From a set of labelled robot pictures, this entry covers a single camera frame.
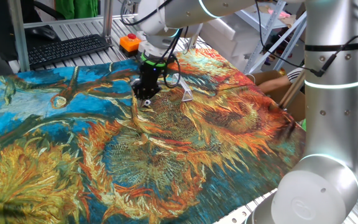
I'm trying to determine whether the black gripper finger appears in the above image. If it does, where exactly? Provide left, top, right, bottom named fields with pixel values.
left=131, top=79, right=145, bottom=108
left=143, top=88, right=162, bottom=106

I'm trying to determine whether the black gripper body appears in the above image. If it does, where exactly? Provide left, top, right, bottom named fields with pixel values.
left=138, top=64, right=165, bottom=93

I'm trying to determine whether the bare person forearm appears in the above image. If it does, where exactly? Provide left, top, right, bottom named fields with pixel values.
left=259, top=67, right=306, bottom=95

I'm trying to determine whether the clear triangular stand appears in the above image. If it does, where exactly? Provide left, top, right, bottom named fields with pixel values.
left=171, top=73, right=195, bottom=103

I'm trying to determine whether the orange emergency stop box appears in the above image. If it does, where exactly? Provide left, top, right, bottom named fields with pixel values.
left=119, top=32, right=142, bottom=58

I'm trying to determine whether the black computer keyboard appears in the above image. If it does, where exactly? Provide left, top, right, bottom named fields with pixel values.
left=27, top=33, right=114, bottom=70

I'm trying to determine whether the white foam block stack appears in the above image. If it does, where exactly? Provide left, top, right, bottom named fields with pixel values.
left=197, top=18, right=260, bottom=71

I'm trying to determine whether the sunflower painting tablecloth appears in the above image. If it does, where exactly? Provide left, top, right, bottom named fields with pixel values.
left=0, top=46, right=306, bottom=224

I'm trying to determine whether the hanging green cloth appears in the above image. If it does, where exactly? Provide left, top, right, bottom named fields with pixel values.
left=54, top=0, right=99, bottom=20

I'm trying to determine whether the black computer mouse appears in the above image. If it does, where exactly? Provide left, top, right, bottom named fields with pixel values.
left=25, top=25, right=61, bottom=41

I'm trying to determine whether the white metal shelf rack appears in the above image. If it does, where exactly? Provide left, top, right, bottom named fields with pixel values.
left=234, top=0, right=308, bottom=75

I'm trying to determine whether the brown cardboard box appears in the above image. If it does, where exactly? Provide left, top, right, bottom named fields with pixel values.
left=253, top=70, right=306, bottom=122

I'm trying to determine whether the aluminium frame rail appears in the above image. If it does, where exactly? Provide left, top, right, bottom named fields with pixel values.
left=22, top=12, right=139, bottom=29

